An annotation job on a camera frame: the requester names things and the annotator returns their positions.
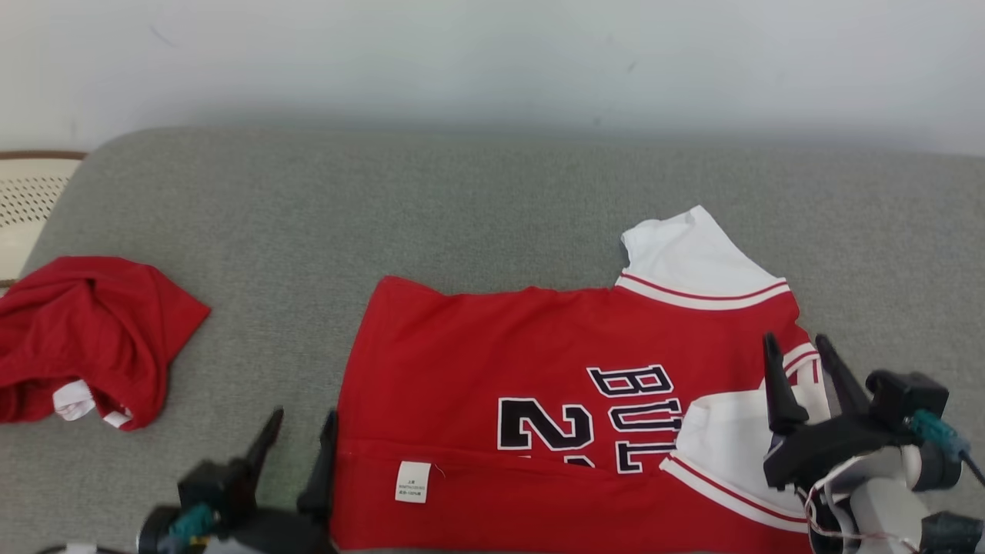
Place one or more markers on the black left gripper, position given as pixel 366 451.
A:
pixel 285 531

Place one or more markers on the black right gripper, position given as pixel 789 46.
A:
pixel 839 446

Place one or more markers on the red Bulls jersey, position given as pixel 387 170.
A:
pixel 492 354

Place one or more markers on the red shorts with white stripe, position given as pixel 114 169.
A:
pixel 92 331

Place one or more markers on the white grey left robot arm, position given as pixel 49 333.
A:
pixel 223 548

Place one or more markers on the grey fabric sofa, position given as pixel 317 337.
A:
pixel 431 223

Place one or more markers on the cream perforated laundry basket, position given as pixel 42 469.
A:
pixel 27 208

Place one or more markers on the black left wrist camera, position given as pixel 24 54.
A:
pixel 215 485

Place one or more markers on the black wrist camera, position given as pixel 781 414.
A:
pixel 908 396
pixel 215 485

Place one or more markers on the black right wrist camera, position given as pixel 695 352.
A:
pixel 908 396

